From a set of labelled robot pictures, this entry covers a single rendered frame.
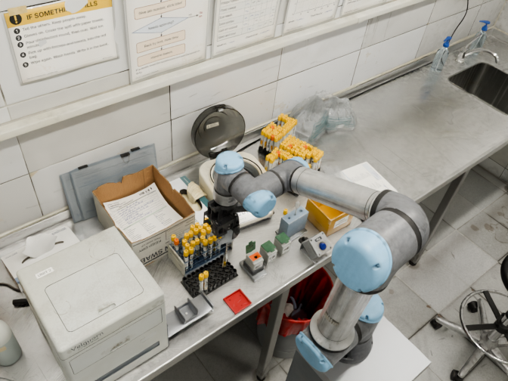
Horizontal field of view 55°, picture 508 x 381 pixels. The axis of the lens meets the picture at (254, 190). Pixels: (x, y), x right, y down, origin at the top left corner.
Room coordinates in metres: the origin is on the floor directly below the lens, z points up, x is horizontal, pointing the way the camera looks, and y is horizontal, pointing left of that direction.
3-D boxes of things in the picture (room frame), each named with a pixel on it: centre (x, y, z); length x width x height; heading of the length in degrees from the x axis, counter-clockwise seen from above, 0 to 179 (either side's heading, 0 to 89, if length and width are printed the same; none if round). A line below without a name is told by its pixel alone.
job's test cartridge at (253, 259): (0.98, -0.03, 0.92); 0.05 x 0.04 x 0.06; 43
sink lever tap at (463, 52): (2.61, -1.20, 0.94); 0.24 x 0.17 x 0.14; 44
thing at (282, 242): (1.08, -0.12, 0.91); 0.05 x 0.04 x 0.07; 44
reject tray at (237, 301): (0.84, 0.01, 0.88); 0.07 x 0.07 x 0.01; 44
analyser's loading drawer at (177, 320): (0.74, 0.17, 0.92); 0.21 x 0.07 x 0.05; 134
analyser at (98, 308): (0.67, 0.38, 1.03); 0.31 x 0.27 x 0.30; 134
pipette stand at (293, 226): (1.17, -0.16, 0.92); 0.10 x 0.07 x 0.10; 136
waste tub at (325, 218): (1.25, -0.29, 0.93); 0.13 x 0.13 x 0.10; 41
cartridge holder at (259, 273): (0.98, -0.03, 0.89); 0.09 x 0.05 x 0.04; 43
